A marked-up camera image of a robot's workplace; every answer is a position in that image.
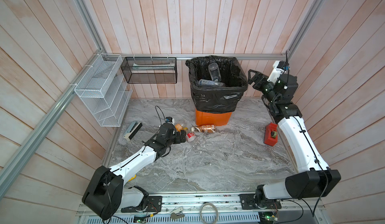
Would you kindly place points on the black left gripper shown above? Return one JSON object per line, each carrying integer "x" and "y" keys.
{"x": 178, "y": 139}

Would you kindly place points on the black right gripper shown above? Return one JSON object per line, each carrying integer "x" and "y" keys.
{"x": 262, "y": 80}

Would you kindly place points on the orange cap clear bottle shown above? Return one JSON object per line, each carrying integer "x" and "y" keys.
{"x": 181, "y": 126}

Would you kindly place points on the red white small bottle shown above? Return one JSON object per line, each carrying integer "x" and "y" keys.
{"x": 190, "y": 137}

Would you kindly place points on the small brown tea bottle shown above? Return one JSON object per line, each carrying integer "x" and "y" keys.
{"x": 208, "y": 128}

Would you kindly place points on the clear long label bottle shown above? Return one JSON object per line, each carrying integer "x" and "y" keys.
{"x": 210, "y": 83}

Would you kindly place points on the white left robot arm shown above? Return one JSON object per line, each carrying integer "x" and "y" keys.
{"x": 106, "y": 193}

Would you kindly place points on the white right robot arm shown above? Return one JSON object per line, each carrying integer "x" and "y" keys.
{"x": 315, "y": 179}

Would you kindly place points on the orange trash bin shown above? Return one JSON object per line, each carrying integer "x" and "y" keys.
{"x": 204, "y": 118}

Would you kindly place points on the white stapler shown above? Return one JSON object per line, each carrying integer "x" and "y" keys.
{"x": 132, "y": 130}

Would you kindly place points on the black trash bag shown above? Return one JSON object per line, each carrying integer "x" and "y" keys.
{"x": 216, "y": 99}

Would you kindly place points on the red tape dispenser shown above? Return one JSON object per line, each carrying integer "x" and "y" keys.
{"x": 271, "y": 134}

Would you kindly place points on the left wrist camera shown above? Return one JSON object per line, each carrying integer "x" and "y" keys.
{"x": 170, "y": 120}

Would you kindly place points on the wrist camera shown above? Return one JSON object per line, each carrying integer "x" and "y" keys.
{"x": 170, "y": 120}
{"x": 279, "y": 67}

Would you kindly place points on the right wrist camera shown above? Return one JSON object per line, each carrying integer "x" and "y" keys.
{"x": 279, "y": 67}

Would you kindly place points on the black wire mesh basket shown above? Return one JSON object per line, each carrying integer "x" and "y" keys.
{"x": 138, "y": 70}

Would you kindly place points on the white wire mesh shelf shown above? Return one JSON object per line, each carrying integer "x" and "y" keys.
{"x": 103, "y": 90}

